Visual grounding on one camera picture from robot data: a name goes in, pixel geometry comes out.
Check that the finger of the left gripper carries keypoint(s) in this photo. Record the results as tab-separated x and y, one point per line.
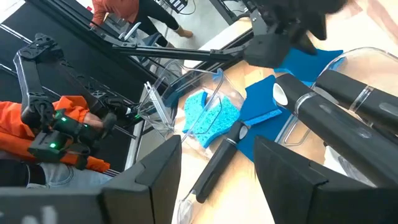
318	28
306	42

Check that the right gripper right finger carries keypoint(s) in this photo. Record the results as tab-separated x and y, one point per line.
289	186

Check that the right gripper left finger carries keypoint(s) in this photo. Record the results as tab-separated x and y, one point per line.
146	193

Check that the blue kitchen sponge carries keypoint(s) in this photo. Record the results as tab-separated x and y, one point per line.
259	96
219	124
194	109

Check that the black background robot arm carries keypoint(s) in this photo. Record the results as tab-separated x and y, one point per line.
29	81

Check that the clear plastic bin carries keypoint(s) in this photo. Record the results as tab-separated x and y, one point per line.
155	105
373	68

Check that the black device with green lights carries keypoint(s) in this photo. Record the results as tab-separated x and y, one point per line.
68	130

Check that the person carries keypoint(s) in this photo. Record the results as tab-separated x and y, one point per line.
124	9
15	130

